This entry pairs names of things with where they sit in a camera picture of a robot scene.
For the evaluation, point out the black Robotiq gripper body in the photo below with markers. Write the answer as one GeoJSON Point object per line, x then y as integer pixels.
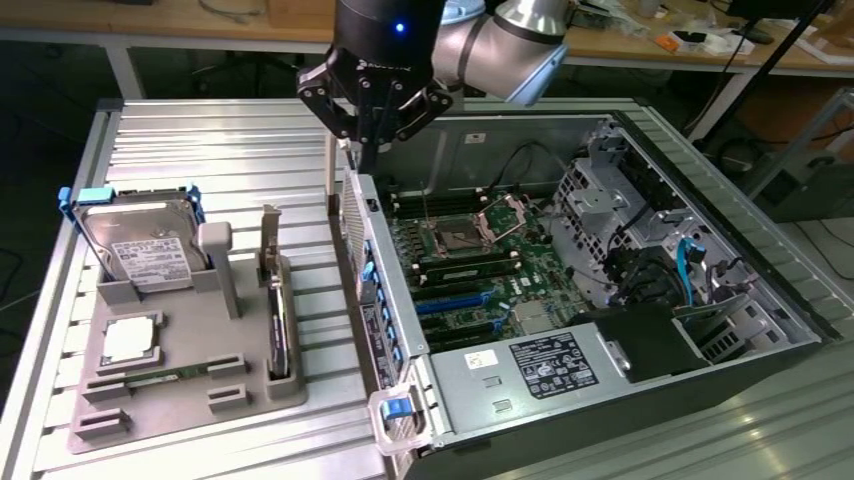
{"type": "Point", "coordinates": [387, 45]}

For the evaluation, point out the graphics card with black cooler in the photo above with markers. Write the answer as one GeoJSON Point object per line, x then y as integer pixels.
{"type": "Point", "coordinates": [280, 325]}

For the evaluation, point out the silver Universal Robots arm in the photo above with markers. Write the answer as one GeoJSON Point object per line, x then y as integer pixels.
{"type": "Point", "coordinates": [507, 30]}

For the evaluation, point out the black office chair base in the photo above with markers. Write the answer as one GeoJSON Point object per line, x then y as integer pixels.
{"type": "Point", "coordinates": [263, 57]}

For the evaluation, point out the black RAM slot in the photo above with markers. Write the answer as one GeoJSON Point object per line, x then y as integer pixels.
{"type": "Point", "coordinates": [440, 196]}
{"type": "Point", "coordinates": [440, 208]}

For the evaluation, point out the thin locking lever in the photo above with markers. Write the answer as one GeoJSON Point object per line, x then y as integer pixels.
{"type": "Point", "coordinates": [425, 200]}

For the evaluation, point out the metal socket cover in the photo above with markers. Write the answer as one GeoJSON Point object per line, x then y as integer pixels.
{"type": "Point", "coordinates": [503, 212]}

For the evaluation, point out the CPU socket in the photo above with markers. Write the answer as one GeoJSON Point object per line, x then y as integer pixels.
{"type": "Point", "coordinates": [460, 235]}

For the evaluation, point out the blue card retainer clip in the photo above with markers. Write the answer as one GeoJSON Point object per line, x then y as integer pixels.
{"type": "Point", "coordinates": [397, 356]}
{"type": "Point", "coordinates": [385, 316]}
{"type": "Point", "coordinates": [365, 274]}
{"type": "Point", "coordinates": [379, 296]}
{"type": "Point", "coordinates": [392, 336]}
{"type": "Point", "coordinates": [365, 248]}

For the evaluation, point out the silver drive cage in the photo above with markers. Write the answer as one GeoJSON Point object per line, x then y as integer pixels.
{"type": "Point", "coordinates": [587, 200]}

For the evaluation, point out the green motherboard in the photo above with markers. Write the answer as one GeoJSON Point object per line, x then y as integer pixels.
{"type": "Point", "coordinates": [533, 260]}

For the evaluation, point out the clear plastic bag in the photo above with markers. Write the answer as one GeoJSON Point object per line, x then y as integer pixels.
{"type": "Point", "coordinates": [620, 20]}

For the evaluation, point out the blue expansion slot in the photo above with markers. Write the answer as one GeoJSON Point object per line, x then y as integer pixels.
{"type": "Point", "coordinates": [453, 302]}

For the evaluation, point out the long black expansion slot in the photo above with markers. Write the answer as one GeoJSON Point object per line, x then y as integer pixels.
{"type": "Point", "coordinates": [459, 327]}
{"type": "Point", "coordinates": [463, 341]}

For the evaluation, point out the silver chipset heatsink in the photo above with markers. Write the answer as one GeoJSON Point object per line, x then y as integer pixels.
{"type": "Point", "coordinates": [533, 317]}

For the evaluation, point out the white and orange device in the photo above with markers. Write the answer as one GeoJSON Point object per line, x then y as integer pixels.
{"type": "Point", "coordinates": [714, 42]}

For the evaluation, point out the grey printed parts rack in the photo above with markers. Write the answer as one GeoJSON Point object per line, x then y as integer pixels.
{"type": "Point", "coordinates": [193, 350]}

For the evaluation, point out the black tripod pole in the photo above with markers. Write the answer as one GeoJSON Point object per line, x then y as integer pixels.
{"type": "Point", "coordinates": [782, 50]}

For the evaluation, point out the silver CPU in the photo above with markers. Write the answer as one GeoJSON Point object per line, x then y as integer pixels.
{"type": "Point", "coordinates": [129, 342]}

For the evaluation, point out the black monitor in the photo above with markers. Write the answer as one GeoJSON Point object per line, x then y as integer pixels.
{"type": "Point", "coordinates": [774, 7]}

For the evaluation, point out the black plastic fan shroud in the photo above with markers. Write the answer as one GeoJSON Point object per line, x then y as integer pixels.
{"type": "Point", "coordinates": [647, 345]}

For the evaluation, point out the grey power supply unit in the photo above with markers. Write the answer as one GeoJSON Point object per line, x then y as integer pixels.
{"type": "Point", "coordinates": [467, 400]}

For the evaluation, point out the blue case latch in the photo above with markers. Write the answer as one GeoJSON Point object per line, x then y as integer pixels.
{"type": "Point", "coordinates": [393, 407]}

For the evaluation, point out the green bare RAM stick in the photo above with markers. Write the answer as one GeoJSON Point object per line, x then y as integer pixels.
{"type": "Point", "coordinates": [173, 375]}

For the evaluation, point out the dark computer tower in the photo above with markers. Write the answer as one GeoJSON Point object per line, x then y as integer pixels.
{"type": "Point", "coordinates": [820, 195]}

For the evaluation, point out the silver disk bay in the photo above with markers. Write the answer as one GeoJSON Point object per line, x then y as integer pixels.
{"type": "Point", "coordinates": [734, 325]}

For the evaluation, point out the open black PC case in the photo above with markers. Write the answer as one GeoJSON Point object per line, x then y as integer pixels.
{"type": "Point", "coordinates": [600, 430]}

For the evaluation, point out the wooden desk white frame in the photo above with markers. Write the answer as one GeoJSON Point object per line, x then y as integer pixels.
{"type": "Point", "coordinates": [613, 47]}
{"type": "Point", "coordinates": [66, 15]}

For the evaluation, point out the hard disk with blue bracket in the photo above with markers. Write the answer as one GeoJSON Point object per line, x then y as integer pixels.
{"type": "Point", "coordinates": [146, 250]}

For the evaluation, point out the grey metal frame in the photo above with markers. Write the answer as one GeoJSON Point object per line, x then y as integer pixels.
{"type": "Point", "coordinates": [803, 137]}

